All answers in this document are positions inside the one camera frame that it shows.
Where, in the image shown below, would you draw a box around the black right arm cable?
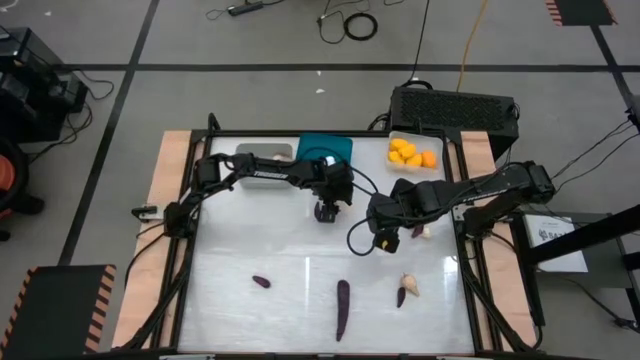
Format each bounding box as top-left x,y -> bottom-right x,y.
346,217 -> 381,257

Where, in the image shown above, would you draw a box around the coiled black cable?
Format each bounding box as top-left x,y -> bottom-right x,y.
343,12 -> 379,42

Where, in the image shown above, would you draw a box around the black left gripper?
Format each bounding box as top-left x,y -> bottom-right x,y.
310,162 -> 355,224

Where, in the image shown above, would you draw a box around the black hanging cable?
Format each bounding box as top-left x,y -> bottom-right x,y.
403,0 -> 432,90

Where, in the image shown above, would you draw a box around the black metal table frame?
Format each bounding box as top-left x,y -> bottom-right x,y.
119,112 -> 546,354

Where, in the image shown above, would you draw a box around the white paper sign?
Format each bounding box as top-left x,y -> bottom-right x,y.
524,214 -> 590,274

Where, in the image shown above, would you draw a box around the long purple sweet potato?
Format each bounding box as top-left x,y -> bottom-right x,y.
335,279 -> 351,343

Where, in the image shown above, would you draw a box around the grey plastic bin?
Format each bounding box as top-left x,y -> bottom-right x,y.
234,142 -> 295,190

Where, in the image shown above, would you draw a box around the orange black vacuum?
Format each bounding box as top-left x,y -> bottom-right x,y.
0,135 -> 46,242

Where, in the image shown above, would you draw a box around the black stand beam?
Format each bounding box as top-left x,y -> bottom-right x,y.
514,204 -> 640,321

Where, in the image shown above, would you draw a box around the black equipment stack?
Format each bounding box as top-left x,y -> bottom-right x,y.
0,27 -> 90,144

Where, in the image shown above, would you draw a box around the black orange-striped floor mat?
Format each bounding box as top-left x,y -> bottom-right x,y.
0,264 -> 118,360
544,0 -> 618,28

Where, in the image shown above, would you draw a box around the yellow hanging cable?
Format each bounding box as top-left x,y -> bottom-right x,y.
455,0 -> 489,93

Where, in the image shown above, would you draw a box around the white plastic tray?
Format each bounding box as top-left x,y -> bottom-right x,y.
385,130 -> 446,176

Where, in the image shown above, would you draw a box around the black computer case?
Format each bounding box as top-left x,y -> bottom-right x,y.
388,85 -> 521,162

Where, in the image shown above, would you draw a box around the wooden side board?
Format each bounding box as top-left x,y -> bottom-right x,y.
110,130 -> 194,350
459,130 -> 540,350

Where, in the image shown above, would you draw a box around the teal plastic bin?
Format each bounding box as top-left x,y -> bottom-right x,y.
295,133 -> 354,169

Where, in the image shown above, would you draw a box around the black power strip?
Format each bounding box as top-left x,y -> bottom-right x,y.
227,1 -> 265,17

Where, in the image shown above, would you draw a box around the black white bracket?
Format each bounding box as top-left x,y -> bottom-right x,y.
131,204 -> 165,222

